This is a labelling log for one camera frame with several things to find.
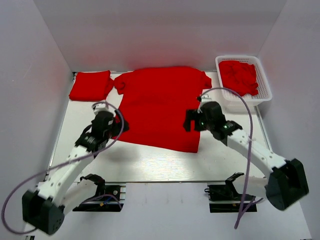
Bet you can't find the red t shirt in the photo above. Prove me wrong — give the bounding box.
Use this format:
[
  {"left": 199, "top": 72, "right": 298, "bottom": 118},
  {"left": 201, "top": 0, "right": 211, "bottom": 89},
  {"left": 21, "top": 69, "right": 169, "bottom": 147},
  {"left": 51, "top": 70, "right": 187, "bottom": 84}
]
[
  {"left": 114, "top": 66, "right": 212, "bottom": 153},
  {"left": 69, "top": 70, "right": 114, "bottom": 102}
]

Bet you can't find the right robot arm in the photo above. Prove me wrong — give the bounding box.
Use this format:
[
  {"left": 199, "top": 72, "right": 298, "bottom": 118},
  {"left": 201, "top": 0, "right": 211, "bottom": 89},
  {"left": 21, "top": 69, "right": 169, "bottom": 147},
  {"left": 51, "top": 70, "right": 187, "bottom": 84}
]
[{"left": 183, "top": 101, "right": 309, "bottom": 211}]

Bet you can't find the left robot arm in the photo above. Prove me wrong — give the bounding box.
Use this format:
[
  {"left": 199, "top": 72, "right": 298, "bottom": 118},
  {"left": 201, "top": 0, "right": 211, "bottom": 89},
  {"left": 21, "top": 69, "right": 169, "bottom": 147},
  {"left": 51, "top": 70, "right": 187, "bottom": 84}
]
[{"left": 22, "top": 110, "right": 129, "bottom": 236}]

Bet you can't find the red shirts pile in basket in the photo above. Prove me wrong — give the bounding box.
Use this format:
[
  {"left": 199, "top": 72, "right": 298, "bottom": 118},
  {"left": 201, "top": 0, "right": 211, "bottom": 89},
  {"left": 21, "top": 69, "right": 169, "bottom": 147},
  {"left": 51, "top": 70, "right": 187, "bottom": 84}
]
[{"left": 218, "top": 60, "right": 259, "bottom": 97}]

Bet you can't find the white plastic basket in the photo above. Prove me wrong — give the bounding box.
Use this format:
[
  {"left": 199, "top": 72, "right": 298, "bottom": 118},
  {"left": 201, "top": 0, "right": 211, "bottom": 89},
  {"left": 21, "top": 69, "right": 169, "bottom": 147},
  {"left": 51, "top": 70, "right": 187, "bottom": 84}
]
[{"left": 215, "top": 55, "right": 272, "bottom": 112}]

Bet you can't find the folded red t shirt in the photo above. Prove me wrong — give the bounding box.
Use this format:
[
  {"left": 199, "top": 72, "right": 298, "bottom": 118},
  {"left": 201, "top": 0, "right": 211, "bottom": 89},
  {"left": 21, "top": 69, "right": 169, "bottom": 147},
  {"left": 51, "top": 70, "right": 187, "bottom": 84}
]
[{"left": 69, "top": 70, "right": 114, "bottom": 102}]

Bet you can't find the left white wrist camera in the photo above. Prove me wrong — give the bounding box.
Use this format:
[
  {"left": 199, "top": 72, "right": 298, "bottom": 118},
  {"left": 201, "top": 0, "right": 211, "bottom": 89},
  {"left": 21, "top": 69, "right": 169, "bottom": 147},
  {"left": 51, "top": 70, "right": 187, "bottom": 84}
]
[{"left": 91, "top": 101, "right": 109, "bottom": 115}]

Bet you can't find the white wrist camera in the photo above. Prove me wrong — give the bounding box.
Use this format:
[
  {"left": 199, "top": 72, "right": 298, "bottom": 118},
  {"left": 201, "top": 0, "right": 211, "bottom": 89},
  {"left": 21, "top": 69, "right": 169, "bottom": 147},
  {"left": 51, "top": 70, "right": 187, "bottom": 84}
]
[
  {"left": 91, "top": 101, "right": 109, "bottom": 115},
  {"left": 197, "top": 94, "right": 212, "bottom": 104}
]

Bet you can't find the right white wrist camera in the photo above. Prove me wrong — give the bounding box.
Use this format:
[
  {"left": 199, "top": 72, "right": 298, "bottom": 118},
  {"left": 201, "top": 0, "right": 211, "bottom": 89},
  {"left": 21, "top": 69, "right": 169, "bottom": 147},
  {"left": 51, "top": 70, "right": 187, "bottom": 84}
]
[{"left": 197, "top": 94, "right": 212, "bottom": 104}]

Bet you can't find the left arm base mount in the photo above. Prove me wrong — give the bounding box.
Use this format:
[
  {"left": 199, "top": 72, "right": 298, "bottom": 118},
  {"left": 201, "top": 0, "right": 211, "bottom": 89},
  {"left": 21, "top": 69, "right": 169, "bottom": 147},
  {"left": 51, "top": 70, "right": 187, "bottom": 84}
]
[{"left": 72, "top": 183, "right": 126, "bottom": 213}]

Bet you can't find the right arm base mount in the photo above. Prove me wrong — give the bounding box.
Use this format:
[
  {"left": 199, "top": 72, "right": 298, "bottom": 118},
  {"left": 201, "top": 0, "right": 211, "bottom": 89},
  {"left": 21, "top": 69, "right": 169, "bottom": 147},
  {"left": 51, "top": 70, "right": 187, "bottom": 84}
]
[{"left": 203, "top": 183, "right": 258, "bottom": 214}]

